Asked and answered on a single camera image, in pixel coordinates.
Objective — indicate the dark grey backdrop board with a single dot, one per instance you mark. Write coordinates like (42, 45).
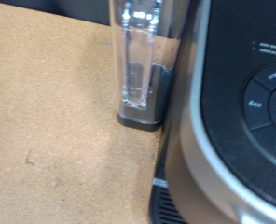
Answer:
(66, 7)

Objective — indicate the black Keurig coffee machine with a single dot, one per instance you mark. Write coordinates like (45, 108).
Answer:
(231, 93)

